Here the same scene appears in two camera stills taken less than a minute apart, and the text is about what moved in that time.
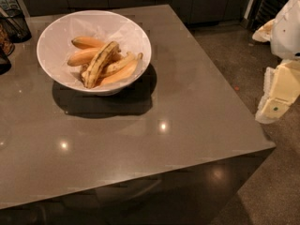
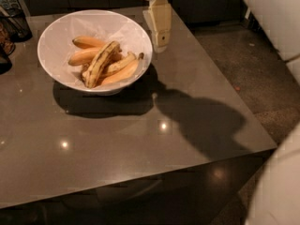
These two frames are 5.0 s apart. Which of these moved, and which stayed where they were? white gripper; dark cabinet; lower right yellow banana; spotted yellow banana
Moved: white gripper
Stayed: dark cabinet; spotted yellow banana; lower right yellow banana
